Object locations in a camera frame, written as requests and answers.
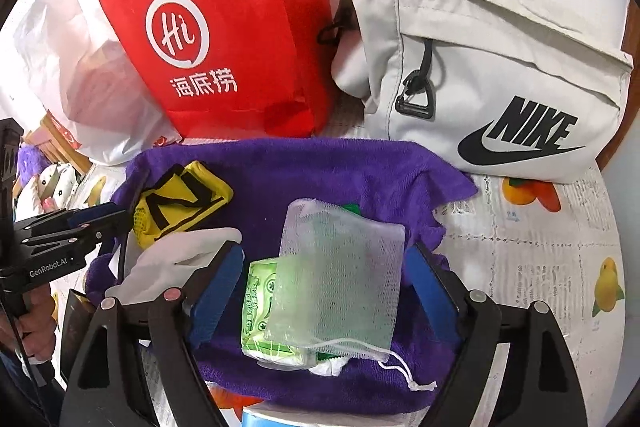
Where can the dark green box gold end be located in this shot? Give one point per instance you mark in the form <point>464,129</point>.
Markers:
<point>75,322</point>

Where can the person's left hand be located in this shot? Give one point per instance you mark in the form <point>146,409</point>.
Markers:
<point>40,322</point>

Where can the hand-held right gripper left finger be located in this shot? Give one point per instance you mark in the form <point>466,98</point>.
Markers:
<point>217,297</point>

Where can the grey fabric waist bag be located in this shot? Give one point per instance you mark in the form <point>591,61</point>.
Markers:
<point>475,57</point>

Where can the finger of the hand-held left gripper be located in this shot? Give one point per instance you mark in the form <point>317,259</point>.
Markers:
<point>85,214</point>
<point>95,232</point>

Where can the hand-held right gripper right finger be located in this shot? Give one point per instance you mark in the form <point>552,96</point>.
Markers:
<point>430,297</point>

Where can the purple plush toy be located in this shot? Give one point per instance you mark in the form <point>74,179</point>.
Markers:
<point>30,159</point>

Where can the purple towel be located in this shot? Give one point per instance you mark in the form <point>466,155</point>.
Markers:
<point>310,172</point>

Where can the white glove green cuff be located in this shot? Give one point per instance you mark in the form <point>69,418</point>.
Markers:
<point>170,257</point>

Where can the wooden bed headboard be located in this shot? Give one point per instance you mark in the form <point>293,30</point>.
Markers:
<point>75,163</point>

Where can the blue tissue pack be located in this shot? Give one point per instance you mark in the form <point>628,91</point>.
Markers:
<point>280,419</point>

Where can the white plastic shopping bag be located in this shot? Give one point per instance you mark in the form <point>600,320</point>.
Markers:
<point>75,72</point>

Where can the green tissue pack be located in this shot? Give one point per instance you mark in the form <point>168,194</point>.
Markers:
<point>257,307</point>

